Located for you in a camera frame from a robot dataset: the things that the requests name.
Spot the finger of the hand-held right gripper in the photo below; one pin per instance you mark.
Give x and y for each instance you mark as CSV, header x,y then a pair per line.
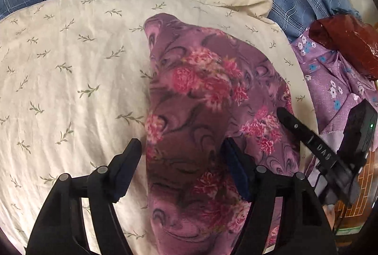
x,y
304,132

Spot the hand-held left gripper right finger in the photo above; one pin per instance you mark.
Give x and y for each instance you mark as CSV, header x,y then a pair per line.
x,y
236,169

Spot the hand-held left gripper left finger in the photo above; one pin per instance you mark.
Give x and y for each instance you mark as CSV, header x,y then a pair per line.
x,y
127,169

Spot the purple pink-floral garment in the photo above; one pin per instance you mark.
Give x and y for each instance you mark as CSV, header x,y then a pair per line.
x,y
192,131

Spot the lilac flower-print garment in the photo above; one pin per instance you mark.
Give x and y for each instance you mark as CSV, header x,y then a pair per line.
x,y
324,74

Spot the green-edged floor mat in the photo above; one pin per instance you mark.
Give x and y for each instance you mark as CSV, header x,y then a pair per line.
x,y
354,213

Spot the dark red cloth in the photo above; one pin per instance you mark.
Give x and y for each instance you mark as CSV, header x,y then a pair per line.
x,y
348,39

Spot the cream leaf-print pillow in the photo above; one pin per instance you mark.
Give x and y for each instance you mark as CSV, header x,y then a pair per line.
x,y
73,66

